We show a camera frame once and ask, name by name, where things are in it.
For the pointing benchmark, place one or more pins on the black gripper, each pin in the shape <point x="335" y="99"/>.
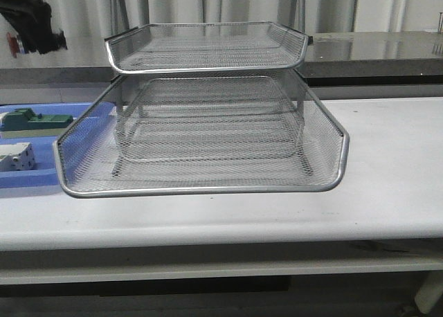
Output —
<point x="32" y="21"/>

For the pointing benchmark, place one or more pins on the red emergency stop button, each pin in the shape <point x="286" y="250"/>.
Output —
<point x="16" y="45"/>

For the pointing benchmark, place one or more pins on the silver mesh tray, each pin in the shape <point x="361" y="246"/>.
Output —
<point x="182" y="48"/>
<point x="325" y="141"/>
<point x="208" y="119"/>

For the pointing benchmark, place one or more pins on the green electrical component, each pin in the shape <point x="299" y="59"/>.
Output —
<point x="27" y="119"/>

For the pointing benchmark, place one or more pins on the silver mesh top tray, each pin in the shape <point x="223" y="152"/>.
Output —
<point x="182" y="48"/>

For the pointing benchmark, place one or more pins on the white circuit breaker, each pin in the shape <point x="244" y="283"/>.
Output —
<point x="17" y="157"/>

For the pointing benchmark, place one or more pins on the blue plastic tray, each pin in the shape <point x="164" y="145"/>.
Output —
<point x="31" y="178"/>

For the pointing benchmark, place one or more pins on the silver mesh bottom tray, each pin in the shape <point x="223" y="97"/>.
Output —
<point x="208" y="119"/>

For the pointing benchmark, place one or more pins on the dark background counter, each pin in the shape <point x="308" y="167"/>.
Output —
<point x="334" y="59"/>

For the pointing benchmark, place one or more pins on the grey metal rack frame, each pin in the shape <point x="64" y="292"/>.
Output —
<point x="250" y="172"/>

